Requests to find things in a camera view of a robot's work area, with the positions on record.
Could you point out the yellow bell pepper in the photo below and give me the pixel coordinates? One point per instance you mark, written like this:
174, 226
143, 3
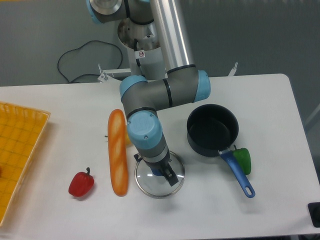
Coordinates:
127, 140

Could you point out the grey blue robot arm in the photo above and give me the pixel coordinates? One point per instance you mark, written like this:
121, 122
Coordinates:
142, 99

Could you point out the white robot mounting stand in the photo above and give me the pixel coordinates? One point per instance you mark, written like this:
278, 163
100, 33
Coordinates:
143, 50

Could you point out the black device at edge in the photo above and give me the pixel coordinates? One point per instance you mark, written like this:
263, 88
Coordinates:
314, 212

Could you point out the red bell pepper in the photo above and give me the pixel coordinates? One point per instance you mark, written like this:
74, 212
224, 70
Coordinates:
81, 183

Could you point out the green bell pepper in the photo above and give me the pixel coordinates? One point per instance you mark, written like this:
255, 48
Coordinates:
243, 157

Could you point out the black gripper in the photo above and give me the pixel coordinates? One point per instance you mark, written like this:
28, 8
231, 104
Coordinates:
161, 168

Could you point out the glass lid blue knob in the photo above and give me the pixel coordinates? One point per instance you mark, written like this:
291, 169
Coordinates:
155, 185

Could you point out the long orange baguette bread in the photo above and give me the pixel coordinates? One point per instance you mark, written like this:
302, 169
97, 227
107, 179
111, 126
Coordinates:
116, 133

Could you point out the dark pot blue handle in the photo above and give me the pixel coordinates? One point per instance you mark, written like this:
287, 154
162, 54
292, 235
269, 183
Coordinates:
211, 130

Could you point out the yellow plastic basket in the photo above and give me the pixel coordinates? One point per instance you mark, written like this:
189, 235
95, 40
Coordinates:
21, 129

